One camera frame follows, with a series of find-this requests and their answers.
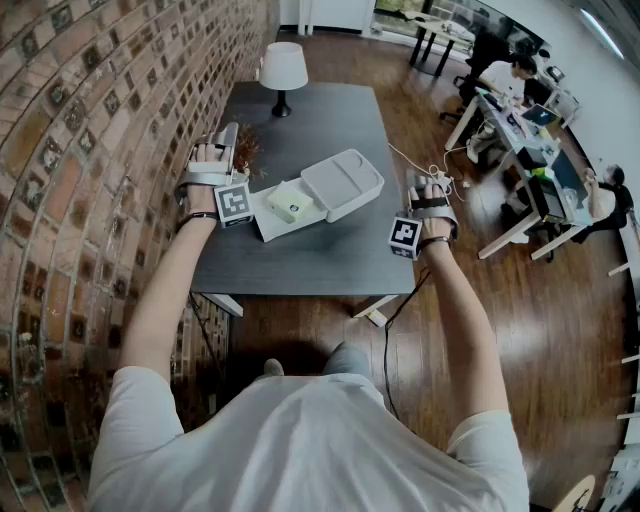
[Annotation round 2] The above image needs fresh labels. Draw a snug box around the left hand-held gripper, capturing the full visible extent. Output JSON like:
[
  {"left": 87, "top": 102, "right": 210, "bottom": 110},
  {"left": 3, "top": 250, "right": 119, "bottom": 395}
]
[{"left": 173, "top": 121, "right": 252, "bottom": 230}]

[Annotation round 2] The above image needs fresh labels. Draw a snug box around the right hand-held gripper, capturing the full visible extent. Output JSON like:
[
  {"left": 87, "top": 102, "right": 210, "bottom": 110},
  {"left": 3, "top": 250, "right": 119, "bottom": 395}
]
[{"left": 387, "top": 169, "right": 460, "bottom": 262}]

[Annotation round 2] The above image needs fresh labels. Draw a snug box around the white storage box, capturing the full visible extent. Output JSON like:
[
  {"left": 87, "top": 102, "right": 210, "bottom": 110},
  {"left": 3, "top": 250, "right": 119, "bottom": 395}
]
[{"left": 248, "top": 179, "right": 331, "bottom": 244}]

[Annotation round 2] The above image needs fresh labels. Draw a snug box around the pale yellow item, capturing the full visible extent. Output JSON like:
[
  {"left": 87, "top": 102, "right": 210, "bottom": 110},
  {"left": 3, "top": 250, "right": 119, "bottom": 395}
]
[{"left": 265, "top": 181, "right": 315, "bottom": 225}]

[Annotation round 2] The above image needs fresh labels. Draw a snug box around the person's left forearm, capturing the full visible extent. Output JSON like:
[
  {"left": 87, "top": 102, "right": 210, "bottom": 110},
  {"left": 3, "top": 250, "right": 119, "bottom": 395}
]
[{"left": 118, "top": 212, "right": 221, "bottom": 384}]

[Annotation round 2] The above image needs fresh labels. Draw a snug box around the person's right forearm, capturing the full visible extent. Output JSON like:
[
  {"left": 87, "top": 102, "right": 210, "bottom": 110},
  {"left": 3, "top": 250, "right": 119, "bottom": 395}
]
[{"left": 423, "top": 238, "right": 512, "bottom": 417}]

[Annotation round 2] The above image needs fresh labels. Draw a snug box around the person's left hand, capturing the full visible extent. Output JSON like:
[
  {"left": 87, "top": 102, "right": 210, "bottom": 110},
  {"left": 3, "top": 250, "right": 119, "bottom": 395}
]
[{"left": 185, "top": 142, "right": 222, "bottom": 217}]

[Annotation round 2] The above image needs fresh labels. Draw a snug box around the person's right hand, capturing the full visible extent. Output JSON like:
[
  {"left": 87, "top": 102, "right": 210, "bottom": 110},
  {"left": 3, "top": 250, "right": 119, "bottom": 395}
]
[{"left": 408, "top": 182, "right": 452, "bottom": 245}]

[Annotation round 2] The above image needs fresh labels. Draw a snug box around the dried reddish plant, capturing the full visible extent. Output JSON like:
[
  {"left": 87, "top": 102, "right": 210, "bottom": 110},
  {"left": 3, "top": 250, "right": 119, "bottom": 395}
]
[{"left": 230, "top": 118, "right": 268, "bottom": 182}]

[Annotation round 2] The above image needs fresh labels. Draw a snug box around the white open box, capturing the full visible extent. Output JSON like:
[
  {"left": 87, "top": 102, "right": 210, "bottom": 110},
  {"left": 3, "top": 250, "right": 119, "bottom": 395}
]
[{"left": 300, "top": 148, "right": 386, "bottom": 224}]

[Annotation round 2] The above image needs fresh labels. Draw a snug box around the person's right leg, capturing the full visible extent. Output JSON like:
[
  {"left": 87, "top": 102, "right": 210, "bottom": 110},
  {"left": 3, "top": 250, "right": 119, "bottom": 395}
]
[{"left": 321, "top": 341, "right": 371, "bottom": 381}]

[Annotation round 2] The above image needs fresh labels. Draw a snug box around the black computer case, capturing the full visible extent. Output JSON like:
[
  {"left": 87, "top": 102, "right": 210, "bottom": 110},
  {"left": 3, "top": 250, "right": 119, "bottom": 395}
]
[{"left": 527, "top": 174, "right": 570, "bottom": 223}]

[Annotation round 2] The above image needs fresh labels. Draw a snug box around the long white desk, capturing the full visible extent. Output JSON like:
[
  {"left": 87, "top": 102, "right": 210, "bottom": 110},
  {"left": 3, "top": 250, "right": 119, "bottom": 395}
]
[{"left": 443, "top": 89, "right": 597, "bottom": 262}]

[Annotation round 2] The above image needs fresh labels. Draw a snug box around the white table lamp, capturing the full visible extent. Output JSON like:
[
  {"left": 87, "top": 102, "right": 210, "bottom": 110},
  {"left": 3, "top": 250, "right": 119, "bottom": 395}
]
[{"left": 258, "top": 41, "right": 310, "bottom": 119}]

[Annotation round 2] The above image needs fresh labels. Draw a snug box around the dark monitor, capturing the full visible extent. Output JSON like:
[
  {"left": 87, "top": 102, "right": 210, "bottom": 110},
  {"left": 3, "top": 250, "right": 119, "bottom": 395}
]
[{"left": 548, "top": 148, "right": 590, "bottom": 207}]

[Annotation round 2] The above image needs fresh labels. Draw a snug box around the open laptop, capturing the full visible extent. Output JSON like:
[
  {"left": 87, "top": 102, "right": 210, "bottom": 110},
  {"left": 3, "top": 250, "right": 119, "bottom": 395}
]
[{"left": 521, "top": 103, "right": 560, "bottom": 127}]

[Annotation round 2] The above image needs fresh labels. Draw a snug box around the black office chair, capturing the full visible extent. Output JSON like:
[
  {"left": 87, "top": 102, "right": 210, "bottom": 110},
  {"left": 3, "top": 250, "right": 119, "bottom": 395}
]
[{"left": 438, "top": 30, "right": 511, "bottom": 122}]

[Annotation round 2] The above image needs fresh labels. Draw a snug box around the table with black legs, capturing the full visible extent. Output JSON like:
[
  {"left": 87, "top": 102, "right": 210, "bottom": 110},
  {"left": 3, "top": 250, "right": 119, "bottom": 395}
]
[{"left": 408, "top": 16, "right": 475, "bottom": 77}]

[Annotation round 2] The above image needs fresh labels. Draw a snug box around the white cabinet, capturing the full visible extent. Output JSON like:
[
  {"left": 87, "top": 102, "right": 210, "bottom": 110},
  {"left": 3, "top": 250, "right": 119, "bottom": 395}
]
[{"left": 278, "top": 0, "right": 377, "bottom": 37}]

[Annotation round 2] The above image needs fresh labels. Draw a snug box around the person's white shirt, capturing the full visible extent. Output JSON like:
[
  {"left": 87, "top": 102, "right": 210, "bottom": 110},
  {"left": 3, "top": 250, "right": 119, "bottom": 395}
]
[{"left": 87, "top": 366, "right": 531, "bottom": 512}]

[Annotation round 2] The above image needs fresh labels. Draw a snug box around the round wooden stool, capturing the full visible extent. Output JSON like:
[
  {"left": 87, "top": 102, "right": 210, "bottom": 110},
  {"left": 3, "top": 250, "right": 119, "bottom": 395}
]
[{"left": 558, "top": 473, "right": 597, "bottom": 512}]

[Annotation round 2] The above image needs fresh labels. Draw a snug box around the white power strip with cable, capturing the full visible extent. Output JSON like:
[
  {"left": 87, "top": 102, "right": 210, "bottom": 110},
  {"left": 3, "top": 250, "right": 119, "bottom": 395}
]
[{"left": 387, "top": 142, "right": 471, "bottom": 202}]

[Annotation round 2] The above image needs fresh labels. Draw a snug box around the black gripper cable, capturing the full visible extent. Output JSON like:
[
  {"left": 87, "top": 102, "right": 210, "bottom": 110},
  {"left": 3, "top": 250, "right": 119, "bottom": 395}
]
[
  {"left": 187, "top": 292, "right": 227, "bottom": 386},
  {"left": 382, "top": 267, "right": 432, "bottom": 421}
]

